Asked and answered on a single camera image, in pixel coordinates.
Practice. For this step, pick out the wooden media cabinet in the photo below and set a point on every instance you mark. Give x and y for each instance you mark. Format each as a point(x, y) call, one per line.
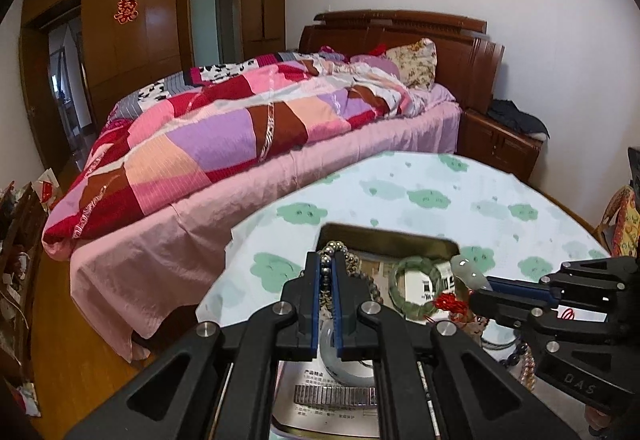
point(20, 260)

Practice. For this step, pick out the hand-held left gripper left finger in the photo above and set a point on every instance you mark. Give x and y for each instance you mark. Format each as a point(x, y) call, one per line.
point(312, 310)

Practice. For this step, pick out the printed paper sheet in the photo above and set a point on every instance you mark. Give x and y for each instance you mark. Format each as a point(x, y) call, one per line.
point(312, 416)

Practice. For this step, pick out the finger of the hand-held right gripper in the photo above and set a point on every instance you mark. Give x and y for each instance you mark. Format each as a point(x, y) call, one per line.
point(500, 307)
point(520, 291)

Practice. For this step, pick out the white and red shopping bag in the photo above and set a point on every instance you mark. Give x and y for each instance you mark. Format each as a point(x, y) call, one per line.
point(49, 190)

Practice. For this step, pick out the bed with pink sheet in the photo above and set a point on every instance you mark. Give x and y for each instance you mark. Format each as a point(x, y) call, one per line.
point(200, 240)

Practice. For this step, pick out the dark clothes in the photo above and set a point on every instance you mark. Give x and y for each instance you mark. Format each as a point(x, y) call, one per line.
point(517, 117)

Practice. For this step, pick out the wooden nightstand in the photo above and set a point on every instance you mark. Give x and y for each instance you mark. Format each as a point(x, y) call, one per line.
point(500, 145)

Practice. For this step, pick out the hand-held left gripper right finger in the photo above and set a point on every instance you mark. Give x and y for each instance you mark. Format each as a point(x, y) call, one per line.
point(339, 310)

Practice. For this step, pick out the white jade bangle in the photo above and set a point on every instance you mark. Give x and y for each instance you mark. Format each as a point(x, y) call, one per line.
point(350, 372)

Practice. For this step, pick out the metal stretch watch band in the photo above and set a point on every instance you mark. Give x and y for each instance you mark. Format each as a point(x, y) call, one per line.
point(330, 396)

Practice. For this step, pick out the red paper decoration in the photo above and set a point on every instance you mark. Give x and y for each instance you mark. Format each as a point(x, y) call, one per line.
point(125, 10)

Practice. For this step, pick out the wooden headboard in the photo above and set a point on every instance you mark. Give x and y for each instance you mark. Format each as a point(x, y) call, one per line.
point(465, 55)

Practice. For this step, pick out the pink rectangular tin box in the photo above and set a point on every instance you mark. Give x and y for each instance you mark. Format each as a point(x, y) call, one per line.
point(395, 242)

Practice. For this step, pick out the floral pillow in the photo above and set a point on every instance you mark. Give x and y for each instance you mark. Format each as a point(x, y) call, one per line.
point(415, 62)

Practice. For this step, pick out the wooden wardrobe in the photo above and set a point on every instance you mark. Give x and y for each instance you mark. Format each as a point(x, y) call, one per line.
point(150, 15)

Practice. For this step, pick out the person's right hand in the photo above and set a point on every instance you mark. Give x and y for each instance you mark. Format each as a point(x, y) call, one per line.
point(596, 421)

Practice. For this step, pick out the wooden chair with cushion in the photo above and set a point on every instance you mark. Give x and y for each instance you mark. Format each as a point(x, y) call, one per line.
point(627, 220)

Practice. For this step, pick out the green jade bangle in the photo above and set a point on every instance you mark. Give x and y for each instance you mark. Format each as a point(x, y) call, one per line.
point(397, 287)

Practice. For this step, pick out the patchwork quilt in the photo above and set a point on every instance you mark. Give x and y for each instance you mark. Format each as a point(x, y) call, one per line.
point(210, 140)

